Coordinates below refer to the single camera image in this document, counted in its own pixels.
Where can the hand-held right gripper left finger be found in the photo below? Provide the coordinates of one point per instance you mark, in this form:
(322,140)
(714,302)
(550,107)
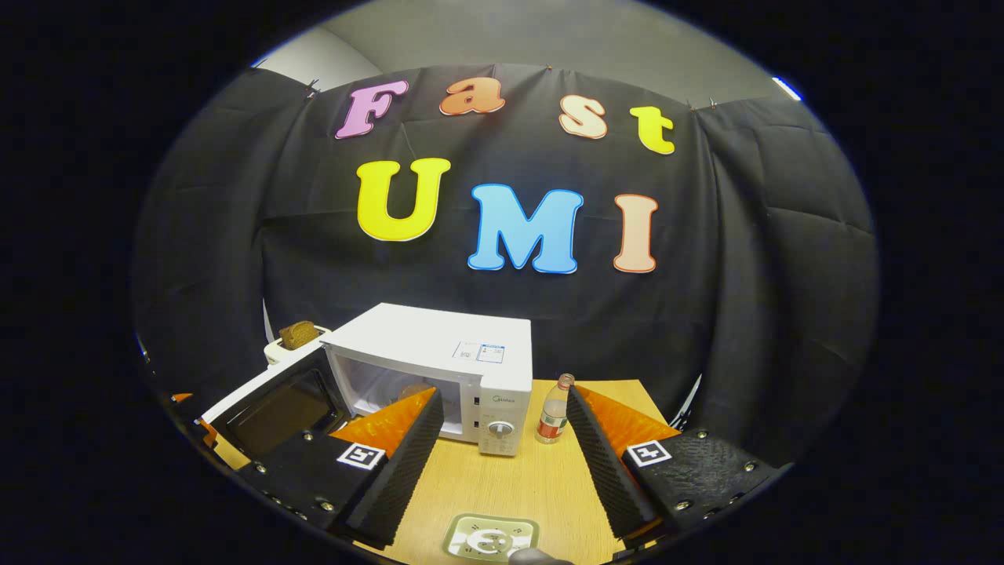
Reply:
(404,471)

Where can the clear bottle red label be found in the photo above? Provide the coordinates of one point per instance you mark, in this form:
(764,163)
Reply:
(554,416)

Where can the pale green rectangular plate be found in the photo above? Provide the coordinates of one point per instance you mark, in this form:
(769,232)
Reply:
(490,537)

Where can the ceiling light panel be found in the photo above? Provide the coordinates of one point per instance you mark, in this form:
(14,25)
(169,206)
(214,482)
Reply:
(787,88)

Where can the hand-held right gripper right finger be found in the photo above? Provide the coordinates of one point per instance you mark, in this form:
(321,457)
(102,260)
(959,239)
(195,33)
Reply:
(604,471)

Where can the white toaster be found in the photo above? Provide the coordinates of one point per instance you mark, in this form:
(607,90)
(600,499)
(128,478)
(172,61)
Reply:
(274,351)

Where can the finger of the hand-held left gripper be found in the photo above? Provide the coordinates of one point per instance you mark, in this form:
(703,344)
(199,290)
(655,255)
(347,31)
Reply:
(206,431)
(182,398)

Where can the white microwave oven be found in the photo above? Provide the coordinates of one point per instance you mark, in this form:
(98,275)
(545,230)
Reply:
(439,337)

